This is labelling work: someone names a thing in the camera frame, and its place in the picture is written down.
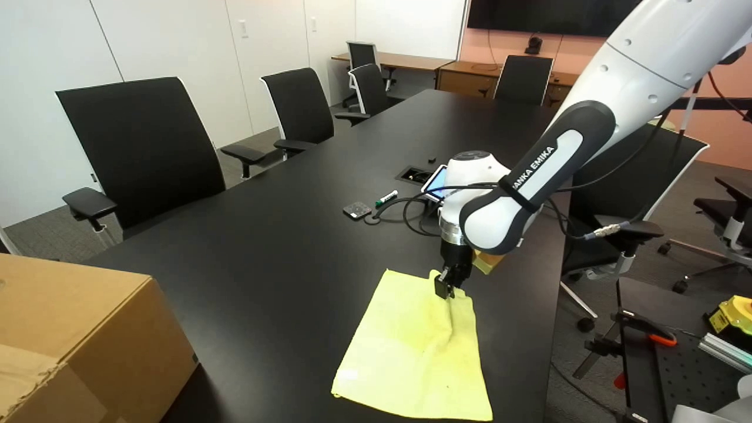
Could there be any black wall television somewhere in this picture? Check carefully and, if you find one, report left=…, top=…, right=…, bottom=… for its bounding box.
left=466, top=0, right=643, bottom=39

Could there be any black chair with white base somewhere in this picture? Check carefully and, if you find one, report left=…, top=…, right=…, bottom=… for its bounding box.
left=655, top=170, right=752, bottom=295

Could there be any wooden side desk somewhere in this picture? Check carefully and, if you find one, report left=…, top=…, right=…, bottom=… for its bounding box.
left=329, top=51, right=455, bottom=76

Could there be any wooden credenza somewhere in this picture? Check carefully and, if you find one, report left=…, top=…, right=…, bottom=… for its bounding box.
left=434, top=59, right=583, bottom=102

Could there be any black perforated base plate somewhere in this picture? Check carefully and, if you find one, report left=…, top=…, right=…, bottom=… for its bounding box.
left=548, top=275, right=752, bottom=423

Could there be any small black phone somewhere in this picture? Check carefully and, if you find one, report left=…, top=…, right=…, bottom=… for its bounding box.
left=341, top=199, right=375, bottom=222

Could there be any black chair with silver legs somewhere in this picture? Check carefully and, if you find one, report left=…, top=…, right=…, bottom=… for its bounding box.
left=560, top=123, right=711, bottom=330

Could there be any large black office chair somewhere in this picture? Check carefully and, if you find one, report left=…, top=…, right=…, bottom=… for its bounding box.
left=53, top=75, right=231, bottom=236

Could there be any white-framed tablet on stand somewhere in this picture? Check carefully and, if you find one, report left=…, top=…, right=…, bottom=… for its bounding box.
left=417, top=162, right=453, bottom=197

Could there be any black looped cable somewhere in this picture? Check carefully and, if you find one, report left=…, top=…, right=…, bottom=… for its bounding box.
left=362, top=192, right=442, bottom=236

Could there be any white object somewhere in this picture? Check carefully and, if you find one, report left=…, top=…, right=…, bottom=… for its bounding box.
left=670, top=374, right=752, bottom=423

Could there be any yellow tool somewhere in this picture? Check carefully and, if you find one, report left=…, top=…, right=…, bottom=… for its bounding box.
left=707, top=293, right=752, bottom=336

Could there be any yellow towel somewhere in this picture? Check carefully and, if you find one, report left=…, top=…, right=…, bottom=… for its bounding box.
left=329, top=268, right=495, bottom=423

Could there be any orange-handled clamp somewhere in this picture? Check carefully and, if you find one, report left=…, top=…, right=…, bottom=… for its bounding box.
left=614, top=307, right=680, bottom=350

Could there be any brown cardboard box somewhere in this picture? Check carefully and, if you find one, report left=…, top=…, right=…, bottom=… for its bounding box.
left=0, top=254, right=197, bottom=423

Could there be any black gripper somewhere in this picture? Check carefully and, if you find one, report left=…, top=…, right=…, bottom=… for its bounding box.
left=433, top=236, right=474, bottom=300

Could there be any silver aluminium bar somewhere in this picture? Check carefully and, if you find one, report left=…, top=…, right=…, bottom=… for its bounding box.
left=697, top=330, right=752, bottom=374

